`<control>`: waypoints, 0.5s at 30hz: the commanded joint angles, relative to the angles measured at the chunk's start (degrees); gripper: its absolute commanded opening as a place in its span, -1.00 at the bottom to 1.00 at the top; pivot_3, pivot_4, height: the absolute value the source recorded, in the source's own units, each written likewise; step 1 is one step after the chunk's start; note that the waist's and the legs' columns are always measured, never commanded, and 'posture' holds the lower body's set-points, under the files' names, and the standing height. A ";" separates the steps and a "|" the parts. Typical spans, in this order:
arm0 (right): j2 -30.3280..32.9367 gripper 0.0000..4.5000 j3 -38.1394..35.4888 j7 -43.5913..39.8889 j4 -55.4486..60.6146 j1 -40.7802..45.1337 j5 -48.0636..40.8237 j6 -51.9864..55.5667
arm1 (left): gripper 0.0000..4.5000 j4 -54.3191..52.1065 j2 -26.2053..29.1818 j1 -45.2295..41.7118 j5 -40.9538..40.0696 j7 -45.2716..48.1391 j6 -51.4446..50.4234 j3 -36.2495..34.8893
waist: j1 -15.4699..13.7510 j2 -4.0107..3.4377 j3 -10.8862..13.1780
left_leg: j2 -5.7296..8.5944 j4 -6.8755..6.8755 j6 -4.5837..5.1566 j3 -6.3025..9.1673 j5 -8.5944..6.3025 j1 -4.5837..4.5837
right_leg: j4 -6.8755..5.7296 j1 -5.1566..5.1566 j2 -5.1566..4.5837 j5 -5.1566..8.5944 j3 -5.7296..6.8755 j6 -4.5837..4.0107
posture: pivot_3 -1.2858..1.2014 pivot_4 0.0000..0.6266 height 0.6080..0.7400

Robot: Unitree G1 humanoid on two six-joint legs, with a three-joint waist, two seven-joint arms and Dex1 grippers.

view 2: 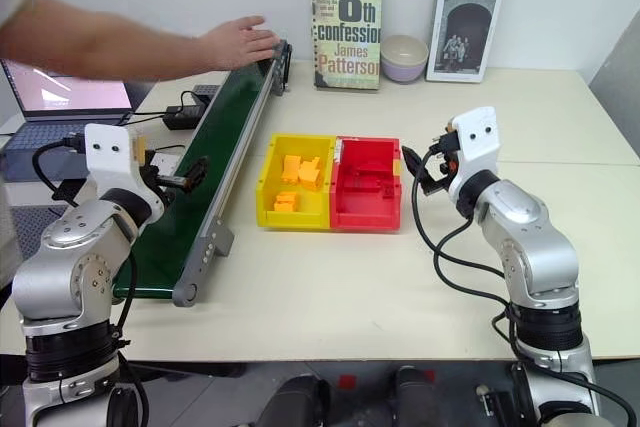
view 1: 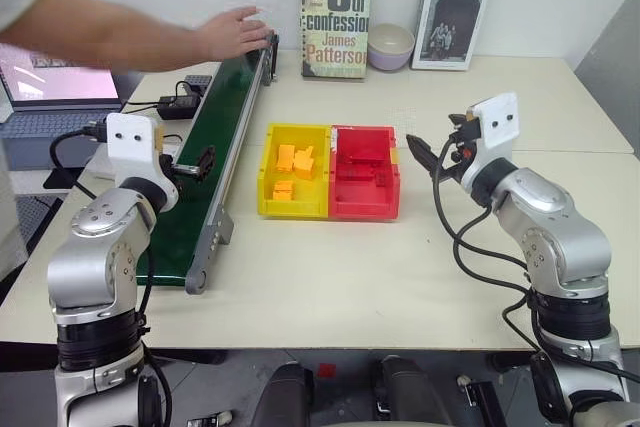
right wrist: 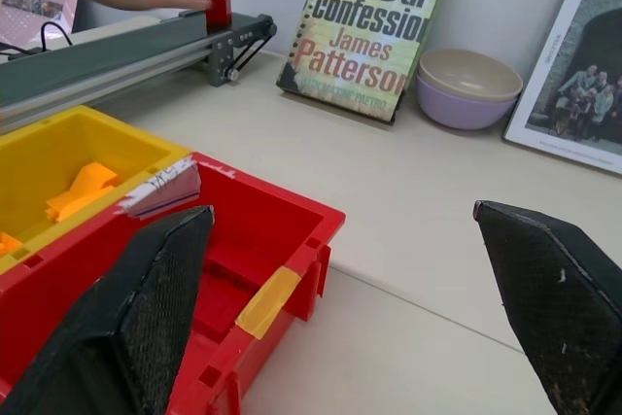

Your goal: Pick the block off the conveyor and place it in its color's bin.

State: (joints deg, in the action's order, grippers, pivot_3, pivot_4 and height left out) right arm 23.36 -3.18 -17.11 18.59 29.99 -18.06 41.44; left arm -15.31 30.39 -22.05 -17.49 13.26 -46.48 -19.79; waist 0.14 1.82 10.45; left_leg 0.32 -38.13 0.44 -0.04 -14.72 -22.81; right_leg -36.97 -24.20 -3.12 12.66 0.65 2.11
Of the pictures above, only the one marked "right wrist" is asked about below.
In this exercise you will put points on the orange block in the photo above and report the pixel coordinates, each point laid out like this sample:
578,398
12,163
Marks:
7,245
85,191

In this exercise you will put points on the beige bowl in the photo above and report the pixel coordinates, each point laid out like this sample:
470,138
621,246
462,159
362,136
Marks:
469,76

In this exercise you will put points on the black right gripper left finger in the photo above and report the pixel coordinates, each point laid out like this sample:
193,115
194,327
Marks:
146,318

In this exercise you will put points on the red plastic bin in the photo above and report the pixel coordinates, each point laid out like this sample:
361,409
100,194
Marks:
262,264

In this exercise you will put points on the white framed photo print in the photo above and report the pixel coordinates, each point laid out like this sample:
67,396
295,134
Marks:
578,65

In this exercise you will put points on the lavender bowl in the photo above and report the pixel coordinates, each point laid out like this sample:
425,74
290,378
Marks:
457,111

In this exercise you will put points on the red block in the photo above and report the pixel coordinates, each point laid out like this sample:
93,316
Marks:
219,11

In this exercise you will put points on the yellow plastic bin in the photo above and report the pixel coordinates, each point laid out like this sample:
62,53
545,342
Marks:
58,177

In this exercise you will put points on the pink dotted box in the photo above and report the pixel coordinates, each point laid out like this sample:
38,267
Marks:
34,11

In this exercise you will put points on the green conveyor belt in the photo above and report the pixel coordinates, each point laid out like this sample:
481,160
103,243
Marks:
121,53

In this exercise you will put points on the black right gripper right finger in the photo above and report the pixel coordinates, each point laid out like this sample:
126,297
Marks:
559,298

